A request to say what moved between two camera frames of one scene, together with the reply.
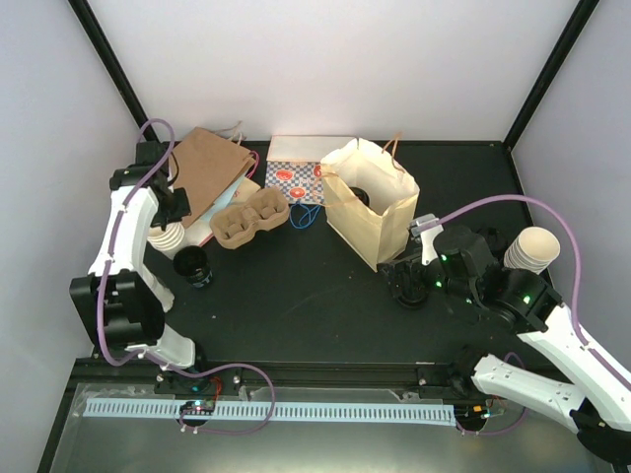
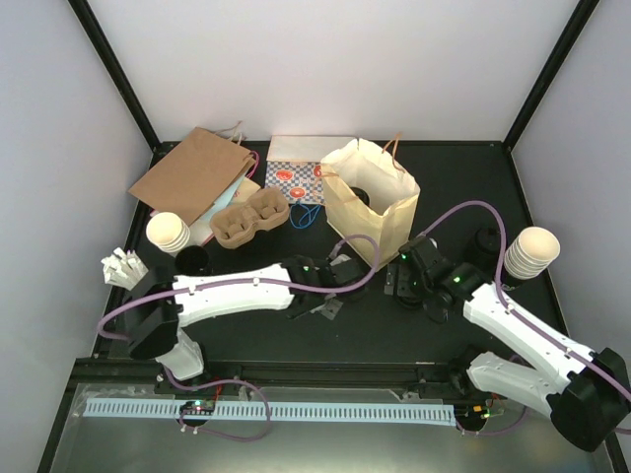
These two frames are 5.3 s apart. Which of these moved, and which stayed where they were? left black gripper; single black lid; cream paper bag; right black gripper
Moved: left black gripper
Stayed: single black lid; right black gripper; cream paper bag
